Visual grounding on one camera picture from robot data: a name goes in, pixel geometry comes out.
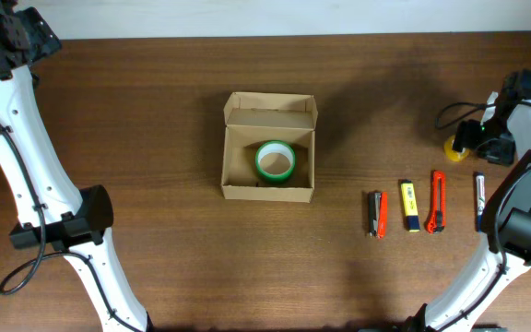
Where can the green tape roll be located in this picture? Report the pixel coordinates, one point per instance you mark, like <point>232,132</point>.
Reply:
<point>275,161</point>

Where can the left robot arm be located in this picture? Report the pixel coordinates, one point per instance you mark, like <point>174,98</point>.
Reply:
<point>54,215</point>

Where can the black orange stapler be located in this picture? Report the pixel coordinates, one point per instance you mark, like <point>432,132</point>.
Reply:
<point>378,208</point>

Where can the yellow blue highlighter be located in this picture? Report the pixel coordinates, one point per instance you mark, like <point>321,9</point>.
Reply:
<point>410,205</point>

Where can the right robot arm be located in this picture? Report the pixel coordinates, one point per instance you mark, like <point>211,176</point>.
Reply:
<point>504,249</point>

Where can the blue white marker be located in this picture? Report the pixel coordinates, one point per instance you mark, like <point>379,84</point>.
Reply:
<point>479,193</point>

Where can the small yellow tape roll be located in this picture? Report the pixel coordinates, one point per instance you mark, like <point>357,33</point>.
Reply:
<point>452,154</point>

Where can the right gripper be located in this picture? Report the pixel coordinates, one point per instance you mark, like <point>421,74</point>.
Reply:
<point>465,137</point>

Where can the cardboard box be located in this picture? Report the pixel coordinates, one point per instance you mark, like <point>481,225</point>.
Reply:
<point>253,118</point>

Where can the orange utility knife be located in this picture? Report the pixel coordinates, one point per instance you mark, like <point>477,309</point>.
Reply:
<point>437,219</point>

